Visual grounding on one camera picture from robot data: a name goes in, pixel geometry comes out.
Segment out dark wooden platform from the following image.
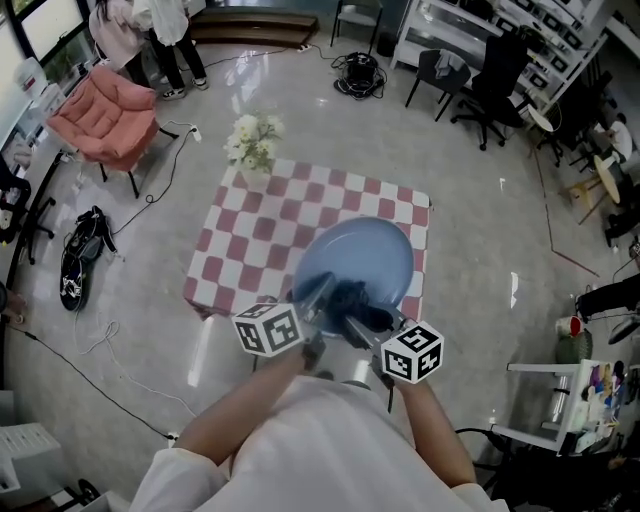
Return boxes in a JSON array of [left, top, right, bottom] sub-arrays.
[[189, 12, 320, 49]]

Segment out white drawer unit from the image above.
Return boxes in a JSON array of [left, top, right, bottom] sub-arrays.
[[0, 422, 66, 512]]

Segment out pile of colourful toys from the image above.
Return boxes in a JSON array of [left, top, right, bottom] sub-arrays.
[[574, 360, 640, 446]]

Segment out grey green chair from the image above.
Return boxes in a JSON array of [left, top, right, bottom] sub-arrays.
[[329, 0, 384, 56]]

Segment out person's left forearm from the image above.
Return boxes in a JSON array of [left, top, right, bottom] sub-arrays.
[[174, 349, 306, 466]]

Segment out row of black white devices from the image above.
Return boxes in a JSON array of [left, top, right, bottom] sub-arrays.
[[439, 0, 586, 86]]

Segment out white desk with black edge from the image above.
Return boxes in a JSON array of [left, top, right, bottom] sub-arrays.
[[0, 124, 66, 351]]

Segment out black floor fan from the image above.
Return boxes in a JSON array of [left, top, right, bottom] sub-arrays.
[[607, 313, 640, 346]]

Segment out red white checkered tablecloth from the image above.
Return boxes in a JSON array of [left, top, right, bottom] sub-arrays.
[[182, 158, 434, 321]]

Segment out white cup with red inside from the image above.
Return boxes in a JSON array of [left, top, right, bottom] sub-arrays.
[[555, 315, 584, 339]]

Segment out big blue plate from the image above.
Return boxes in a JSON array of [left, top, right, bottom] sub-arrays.
[[291, 215, 416, 339]]

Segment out round wooden table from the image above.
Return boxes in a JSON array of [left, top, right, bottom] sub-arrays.
[[559, 153, 624, 226]]

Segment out grey garment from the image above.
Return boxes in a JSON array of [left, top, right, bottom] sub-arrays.
[[433, 49, 464, 80]]

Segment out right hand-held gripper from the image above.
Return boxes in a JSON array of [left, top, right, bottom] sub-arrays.
[[341, 304, 445, 389]]

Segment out dark blue cloth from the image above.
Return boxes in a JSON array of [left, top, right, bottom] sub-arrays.
[[327, 278, 394, 334]]

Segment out person's right forearm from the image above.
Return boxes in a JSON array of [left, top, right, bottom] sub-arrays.
[[392, 379, 479, 489]]

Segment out black office chair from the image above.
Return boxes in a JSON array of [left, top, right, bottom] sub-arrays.
[[449, 29, 534, 152], [0, 154, 56, 266]]

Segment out black backpack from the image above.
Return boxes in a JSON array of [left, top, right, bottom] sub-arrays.
[[59, 204, 119, 312]]

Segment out round white side table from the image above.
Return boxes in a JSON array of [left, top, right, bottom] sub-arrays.
[[524, 107, 556, 134]]

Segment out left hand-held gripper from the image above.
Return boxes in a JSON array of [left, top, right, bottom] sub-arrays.
[[231, 272, 338, 372]]

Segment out white water jug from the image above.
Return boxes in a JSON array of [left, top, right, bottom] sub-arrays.
[[13, 57, 49, 99]]

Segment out dark grey chair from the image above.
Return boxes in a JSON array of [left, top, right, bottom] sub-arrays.
[[404, 48, 472, 123]]

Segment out white looped cable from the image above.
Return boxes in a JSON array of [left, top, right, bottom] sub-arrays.
[[73, 319, 199, 419]]

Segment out white shelf unit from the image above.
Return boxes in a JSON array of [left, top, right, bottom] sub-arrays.
[[389, 0, 609, 116]]

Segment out pink cushioned armchair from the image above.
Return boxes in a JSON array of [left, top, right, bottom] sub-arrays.
[[45, 65, 179, 199]]

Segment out green woven basket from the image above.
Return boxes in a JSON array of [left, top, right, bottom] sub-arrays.
[[555, 329, 594, 365]]

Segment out black framed window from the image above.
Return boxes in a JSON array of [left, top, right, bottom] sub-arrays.
[[0, 0, 101, 66]]

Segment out white flower bouquet in vase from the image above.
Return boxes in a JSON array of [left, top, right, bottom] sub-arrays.
[[223, 113, 286, 187]]

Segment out black box with coiled cables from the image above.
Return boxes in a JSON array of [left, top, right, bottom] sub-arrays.
[[332, 51, 389, 100]]

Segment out person's white shirt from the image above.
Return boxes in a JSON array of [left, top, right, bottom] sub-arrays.
[[129, 374, 511, 512]]

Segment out long black floor cable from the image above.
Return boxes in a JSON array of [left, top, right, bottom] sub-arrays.
[[9, 324, 174, 441]]

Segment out thin black power cable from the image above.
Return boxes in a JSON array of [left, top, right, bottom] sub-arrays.
[[112, 130, 194, 236]]

